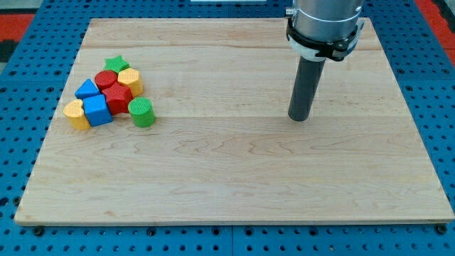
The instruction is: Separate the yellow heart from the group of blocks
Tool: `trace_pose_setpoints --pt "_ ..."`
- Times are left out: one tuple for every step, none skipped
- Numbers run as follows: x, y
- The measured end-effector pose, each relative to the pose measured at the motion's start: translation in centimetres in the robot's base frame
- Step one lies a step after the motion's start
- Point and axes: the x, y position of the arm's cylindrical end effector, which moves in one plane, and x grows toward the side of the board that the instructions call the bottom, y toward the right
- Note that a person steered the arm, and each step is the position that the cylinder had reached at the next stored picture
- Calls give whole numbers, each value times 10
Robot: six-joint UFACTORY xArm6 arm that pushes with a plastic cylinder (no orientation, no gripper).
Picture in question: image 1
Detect blue cube block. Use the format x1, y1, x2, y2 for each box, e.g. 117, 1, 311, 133
82, 95, 113, 127

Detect green cylinder block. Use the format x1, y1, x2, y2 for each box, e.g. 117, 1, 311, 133
128, 97, 156, 127

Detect yellow hexagon block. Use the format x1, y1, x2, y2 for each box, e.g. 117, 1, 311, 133
117, 68, 144, 97

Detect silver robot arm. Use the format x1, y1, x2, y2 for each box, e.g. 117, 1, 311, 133
285, 0, 364, 122

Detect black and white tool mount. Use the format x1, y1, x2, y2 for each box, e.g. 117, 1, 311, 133
285, 7, 364, 62

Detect red star block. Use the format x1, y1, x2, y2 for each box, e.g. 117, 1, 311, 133
102, 82, 133, 115

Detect red cylinder block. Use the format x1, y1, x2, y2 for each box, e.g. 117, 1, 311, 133
95, 70, 117, 91

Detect green star block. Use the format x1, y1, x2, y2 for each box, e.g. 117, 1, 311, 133
104, 55, 130, 73

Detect yellow heart block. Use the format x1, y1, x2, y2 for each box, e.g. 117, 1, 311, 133
63, 99, 91, 130

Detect wooden board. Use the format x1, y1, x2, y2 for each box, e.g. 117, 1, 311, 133
15, 18, 454, 226

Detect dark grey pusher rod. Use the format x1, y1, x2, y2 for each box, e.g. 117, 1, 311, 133
288, 57, 325, 122

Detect blue triangle block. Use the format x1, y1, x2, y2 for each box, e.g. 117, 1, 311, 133
75, 79, 100, 100

